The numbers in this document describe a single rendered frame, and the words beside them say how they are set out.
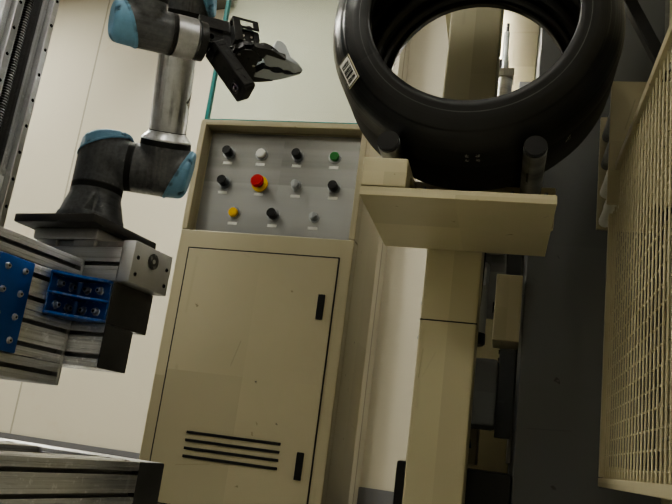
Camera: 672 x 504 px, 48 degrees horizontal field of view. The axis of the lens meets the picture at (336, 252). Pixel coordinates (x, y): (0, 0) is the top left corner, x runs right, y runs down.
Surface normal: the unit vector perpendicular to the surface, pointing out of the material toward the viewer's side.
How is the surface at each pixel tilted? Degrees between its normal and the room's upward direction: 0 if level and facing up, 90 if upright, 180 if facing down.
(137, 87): 90
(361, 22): 92
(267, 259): 90
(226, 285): 90
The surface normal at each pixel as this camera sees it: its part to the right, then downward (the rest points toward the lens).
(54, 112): -0.37, -0.28
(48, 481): 0.92, 0.02
